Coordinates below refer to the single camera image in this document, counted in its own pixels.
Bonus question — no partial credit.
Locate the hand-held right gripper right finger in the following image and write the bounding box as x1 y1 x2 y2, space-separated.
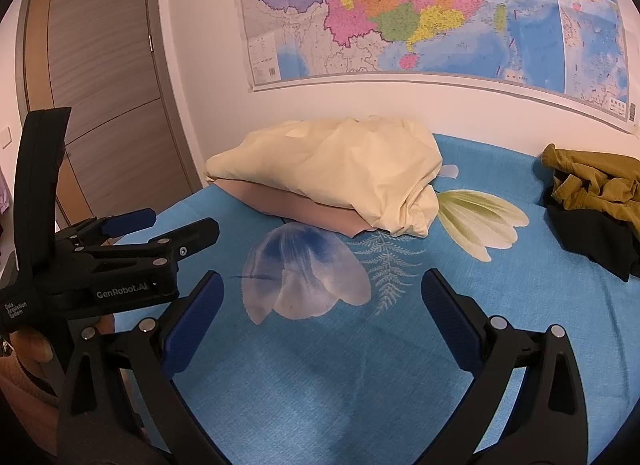
421 267 591 465

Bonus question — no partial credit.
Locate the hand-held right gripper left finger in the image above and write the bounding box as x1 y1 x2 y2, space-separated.
56 270 226 465

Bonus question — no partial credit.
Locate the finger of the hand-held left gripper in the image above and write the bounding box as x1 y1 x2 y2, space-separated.
75 218 221 276
55 208 157 248

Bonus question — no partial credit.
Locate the pink garment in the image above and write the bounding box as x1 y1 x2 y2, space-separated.
215 178 381 242

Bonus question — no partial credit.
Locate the cream garment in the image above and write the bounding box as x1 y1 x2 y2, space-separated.
205 115 445 238

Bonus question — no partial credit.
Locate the person's left forearm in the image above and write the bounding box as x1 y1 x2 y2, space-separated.
0 355 63 456

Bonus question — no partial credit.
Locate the person's left hand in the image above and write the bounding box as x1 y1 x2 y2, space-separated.
0 315 116 371

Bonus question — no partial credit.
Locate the blue floral bedsheet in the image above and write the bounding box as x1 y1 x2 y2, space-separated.
112 132 640 465

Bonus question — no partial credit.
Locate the wooden door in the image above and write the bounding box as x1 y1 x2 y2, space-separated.
15 0 203 231

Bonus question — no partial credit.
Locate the black garment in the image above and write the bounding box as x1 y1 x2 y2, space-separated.
542 192 640 283

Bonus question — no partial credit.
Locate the olive garment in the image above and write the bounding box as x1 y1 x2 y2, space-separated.
541 144 640 236

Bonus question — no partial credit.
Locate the colourful wall map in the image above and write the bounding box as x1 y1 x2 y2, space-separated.
232 0 640 138

